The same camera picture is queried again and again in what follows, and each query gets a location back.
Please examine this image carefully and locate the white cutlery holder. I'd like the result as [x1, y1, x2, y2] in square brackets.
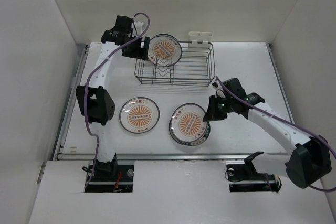
[188, 31, 213, 48]

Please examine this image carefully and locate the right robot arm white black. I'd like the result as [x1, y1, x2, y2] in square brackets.
[203, 78, 335, 189]

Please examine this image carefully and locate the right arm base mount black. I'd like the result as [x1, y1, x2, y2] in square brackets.
[225, 163, 282, 193]

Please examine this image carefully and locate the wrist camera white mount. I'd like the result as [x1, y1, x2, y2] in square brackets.
[215, 87, 226, 98]
[132, 21, 146, 37]

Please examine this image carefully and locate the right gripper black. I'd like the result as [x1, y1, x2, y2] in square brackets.
[202, 94, 234, 122]

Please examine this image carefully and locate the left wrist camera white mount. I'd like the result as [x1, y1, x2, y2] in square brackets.
[132, 21, 146, 37]

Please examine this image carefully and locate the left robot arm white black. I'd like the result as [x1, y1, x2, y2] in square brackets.
[76, 15, 150, 181]

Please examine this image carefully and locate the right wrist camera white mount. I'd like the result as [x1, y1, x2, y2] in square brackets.
[215, 87, 226, 98]

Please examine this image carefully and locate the orange sunburst plate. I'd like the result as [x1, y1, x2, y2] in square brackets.
[119, 97, 160, 134]
[169, 103, 209, 146]

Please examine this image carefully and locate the red rim plate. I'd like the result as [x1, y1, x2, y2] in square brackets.
[148, 34, 182, 67]

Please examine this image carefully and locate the teal rim lettered plate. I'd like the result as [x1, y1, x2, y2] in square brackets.
[169, 118, 211, 146]

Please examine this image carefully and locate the left side rail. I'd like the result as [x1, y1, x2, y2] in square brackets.
[37, 44, 90, 185]

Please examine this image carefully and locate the right side rail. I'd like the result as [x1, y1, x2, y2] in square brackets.
[266, 43, 295, 123]

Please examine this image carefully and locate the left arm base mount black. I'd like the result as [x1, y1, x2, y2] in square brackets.
[83, 164, 134, 193]

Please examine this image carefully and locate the aluminium front rail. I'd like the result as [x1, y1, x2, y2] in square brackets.
[57, 151, 295, 161]

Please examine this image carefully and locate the grey wire dish rack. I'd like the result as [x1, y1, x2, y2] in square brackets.
[134, 41, 215, 87]

